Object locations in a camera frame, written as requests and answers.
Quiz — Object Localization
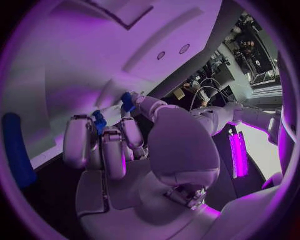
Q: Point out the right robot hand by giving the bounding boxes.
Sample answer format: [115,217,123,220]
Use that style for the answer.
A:
[62,92,223,240]

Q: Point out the blue block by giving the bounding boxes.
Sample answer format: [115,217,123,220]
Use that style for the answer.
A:
[120,92,137,113]

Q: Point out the blue peg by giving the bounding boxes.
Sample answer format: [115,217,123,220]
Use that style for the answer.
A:
[91,110,109,136]

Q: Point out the white task board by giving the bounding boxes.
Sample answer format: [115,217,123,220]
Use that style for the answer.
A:
[1,0,224,171]

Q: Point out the glowing light bar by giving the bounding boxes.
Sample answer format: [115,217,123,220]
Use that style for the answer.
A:
[228,128,250,179]

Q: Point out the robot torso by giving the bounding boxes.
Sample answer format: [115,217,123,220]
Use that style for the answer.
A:
[277,105,299,176]

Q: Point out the dark equipment rack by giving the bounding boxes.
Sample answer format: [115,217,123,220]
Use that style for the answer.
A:
[223,12,281,84]

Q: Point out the long blue cylinder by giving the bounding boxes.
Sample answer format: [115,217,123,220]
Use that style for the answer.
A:
[1,112,39,189]

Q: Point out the white cable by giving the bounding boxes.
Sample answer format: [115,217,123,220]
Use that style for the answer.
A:
[198,78,227,95]
[190,86,236,111]

